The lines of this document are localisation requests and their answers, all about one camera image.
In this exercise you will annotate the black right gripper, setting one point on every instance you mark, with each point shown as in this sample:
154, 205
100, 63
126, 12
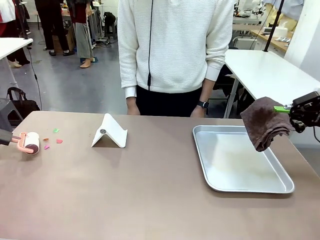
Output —
308, 110

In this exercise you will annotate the pink and white lint roller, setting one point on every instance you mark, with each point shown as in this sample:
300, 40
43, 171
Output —
30, 142

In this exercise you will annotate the brown towel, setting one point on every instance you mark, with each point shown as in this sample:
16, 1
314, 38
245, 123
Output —
265, 122

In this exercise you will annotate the person's right forearm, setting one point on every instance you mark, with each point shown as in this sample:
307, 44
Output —
129, 72

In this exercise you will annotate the person's left forearm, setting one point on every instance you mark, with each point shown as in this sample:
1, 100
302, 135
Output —
208, 85

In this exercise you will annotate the person's left hand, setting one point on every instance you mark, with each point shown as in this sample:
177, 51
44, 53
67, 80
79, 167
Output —
199, 112

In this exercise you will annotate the person's right hand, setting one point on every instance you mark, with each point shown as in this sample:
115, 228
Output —
132, 107

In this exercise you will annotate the grey stool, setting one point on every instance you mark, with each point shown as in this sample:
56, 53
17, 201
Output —
6, 112

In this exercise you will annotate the black bag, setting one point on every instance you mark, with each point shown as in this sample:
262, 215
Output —
23, 106

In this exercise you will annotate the magenta paper scrap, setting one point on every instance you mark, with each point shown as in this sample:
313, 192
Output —
46, 147

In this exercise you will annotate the green paper scrap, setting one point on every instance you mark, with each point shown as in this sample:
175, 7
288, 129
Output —
56, 130

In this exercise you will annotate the pink paper scrap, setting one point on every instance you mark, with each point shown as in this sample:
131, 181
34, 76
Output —
59, 141

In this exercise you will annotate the large white table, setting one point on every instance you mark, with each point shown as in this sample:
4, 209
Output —
265, 67

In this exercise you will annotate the silver metal tray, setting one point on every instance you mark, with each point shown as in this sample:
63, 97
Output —
240, 170

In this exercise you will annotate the wooden workbench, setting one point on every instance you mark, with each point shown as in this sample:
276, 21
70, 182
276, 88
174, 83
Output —
270, 38

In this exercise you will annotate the black wristwatch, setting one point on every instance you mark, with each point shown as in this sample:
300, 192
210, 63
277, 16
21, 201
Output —
203, 104

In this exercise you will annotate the white table with tripod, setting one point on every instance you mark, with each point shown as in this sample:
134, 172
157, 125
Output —
12, 46

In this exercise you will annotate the black stand pole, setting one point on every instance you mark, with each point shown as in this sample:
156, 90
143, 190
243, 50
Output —
273, 22

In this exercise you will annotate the bystander in red garment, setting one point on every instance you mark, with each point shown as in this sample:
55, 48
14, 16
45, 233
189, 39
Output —
10, 37

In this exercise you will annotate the white folded roller stand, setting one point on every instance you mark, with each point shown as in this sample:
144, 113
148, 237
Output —
110, 133

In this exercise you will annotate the yellow garment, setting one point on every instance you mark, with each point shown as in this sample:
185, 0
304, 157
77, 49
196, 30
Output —
280, 12

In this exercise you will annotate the brown cardboard box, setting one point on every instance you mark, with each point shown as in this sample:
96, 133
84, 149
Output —
63, 41

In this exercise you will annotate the black tripod pole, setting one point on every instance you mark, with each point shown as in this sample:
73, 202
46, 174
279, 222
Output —
22, 20

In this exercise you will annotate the black trousers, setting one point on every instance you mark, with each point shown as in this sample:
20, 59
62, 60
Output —
170, 102

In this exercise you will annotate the bystander in black clothes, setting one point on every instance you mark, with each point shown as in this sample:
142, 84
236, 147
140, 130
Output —
53, 25

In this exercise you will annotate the bystander in grey wide trousers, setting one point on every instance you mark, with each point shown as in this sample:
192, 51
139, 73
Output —
83, 32

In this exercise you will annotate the white knit sweater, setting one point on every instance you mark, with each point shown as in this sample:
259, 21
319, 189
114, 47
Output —
175, 45

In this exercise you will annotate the black office chair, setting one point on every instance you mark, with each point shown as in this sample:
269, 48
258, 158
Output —
109, 23

